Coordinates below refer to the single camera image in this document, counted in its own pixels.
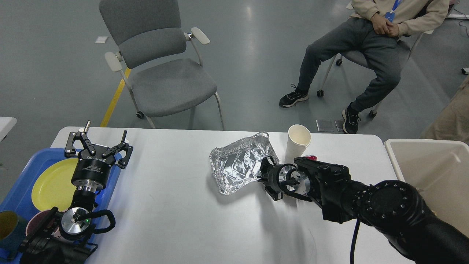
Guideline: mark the beige plastic bin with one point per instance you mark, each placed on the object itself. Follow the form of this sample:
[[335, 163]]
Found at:
[[439, 170]]

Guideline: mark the pink mug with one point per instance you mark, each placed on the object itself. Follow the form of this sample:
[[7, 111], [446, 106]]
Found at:
[[35, 222]]

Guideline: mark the white paper cup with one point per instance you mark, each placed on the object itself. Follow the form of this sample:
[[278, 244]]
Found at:
[[299, 138]]

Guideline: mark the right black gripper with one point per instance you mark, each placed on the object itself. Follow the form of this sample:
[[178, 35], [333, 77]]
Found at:
[[273, 174]]

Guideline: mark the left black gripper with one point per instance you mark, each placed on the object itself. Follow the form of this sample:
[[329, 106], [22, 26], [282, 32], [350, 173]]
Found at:
[[92, 170]]

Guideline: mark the blue plastic tray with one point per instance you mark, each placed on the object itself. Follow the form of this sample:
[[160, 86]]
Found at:
[[19, 198]]

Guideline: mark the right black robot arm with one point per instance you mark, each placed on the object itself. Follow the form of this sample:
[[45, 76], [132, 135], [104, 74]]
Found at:
[[393, 207]]

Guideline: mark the yellow plate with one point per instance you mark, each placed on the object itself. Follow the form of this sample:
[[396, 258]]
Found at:
[[54, 188]]

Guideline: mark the white side table corner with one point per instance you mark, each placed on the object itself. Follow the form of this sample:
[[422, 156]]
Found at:
[[6, 124]]

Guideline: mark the seated person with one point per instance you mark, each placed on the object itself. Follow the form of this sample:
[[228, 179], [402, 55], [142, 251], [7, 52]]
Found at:
[[374, 30]]

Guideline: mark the tan cloth at right edge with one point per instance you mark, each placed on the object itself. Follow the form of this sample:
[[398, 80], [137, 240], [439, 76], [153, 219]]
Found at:
[[453, 121]]

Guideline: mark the dark teal mug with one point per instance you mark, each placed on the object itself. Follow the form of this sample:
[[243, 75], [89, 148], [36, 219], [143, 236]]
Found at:
[[12, 233]]

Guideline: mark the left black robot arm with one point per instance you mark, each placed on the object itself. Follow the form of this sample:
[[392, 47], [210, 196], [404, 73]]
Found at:
[[63, 237]]

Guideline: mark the grey office chair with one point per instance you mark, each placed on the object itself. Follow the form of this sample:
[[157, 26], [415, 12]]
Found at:
[[145, 30]]

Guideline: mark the crushed red soda can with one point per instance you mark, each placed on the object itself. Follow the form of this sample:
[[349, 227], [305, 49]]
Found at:
[[311, 157]]

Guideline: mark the white chair under person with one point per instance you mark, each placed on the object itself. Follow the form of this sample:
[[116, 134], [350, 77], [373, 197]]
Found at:
[[404, 53]]

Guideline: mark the aluminium foil tray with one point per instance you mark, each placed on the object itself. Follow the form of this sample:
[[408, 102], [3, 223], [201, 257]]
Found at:
[[238, 163]]

